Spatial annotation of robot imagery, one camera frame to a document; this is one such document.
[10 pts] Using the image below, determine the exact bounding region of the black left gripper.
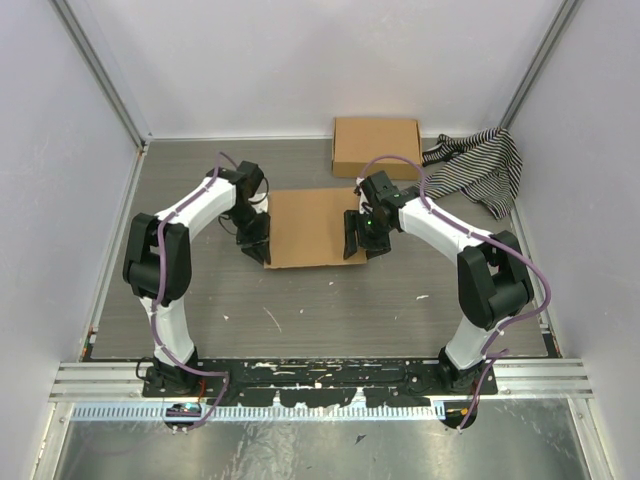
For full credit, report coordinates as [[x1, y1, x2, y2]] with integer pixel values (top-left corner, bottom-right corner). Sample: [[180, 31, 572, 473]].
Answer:
[[227, 204, 273, 266]]

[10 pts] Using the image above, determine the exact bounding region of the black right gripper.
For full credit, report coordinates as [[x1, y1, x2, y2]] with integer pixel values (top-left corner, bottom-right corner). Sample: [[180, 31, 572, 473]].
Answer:
[[344, 209, 393, 260]]

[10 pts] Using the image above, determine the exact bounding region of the brown cardboard box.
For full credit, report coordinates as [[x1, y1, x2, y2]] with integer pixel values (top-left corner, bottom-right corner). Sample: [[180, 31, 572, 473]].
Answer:
[[264, 187, 367, 270], [332, 117, 422, 180]]

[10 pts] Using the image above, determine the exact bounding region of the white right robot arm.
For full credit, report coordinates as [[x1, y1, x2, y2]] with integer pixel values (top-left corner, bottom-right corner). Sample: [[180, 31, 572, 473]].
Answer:
[[343, 171, 534, 395]]

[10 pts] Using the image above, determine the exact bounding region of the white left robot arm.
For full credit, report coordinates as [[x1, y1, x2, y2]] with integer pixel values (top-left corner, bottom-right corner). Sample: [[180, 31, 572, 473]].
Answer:
[[123, 161, 271, 397]]

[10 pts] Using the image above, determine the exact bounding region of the closed brown cardboard box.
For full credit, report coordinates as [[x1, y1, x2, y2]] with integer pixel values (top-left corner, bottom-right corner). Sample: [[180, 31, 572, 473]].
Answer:
[[332, 117, 422, 180]]

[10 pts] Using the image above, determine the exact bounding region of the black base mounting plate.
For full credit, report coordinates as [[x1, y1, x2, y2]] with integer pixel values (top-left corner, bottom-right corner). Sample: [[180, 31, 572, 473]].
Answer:
[[135, 358, 482, 408]]

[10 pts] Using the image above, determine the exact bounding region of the striped cloth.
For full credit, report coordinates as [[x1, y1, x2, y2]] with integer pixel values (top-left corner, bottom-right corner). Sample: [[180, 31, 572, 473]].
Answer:
[[422, 128, 523, 220]]

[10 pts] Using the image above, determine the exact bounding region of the aluminium frame rail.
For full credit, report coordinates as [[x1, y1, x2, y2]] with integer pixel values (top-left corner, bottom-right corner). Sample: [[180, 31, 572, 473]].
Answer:
[[50, 358, 593, 403]]

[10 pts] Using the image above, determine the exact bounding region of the slotted cable duct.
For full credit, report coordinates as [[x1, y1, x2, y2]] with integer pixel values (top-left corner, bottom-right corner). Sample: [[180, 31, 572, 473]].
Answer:
[[71, 401, 445, 423]]

